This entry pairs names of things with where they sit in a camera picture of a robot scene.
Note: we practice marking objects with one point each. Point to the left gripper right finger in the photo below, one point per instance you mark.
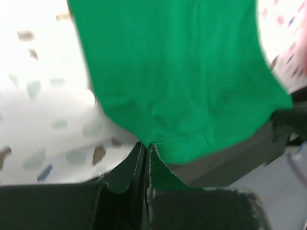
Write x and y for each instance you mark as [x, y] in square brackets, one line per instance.
[173, 205]

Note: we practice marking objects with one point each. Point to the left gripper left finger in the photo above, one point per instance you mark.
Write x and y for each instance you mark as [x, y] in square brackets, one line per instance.
[110, 202]

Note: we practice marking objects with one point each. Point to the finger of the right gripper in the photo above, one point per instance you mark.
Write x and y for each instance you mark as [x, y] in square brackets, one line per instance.
[295, 120]

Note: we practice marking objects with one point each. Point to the green t shirt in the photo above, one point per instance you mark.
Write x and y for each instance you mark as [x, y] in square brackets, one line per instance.
[186, 75]

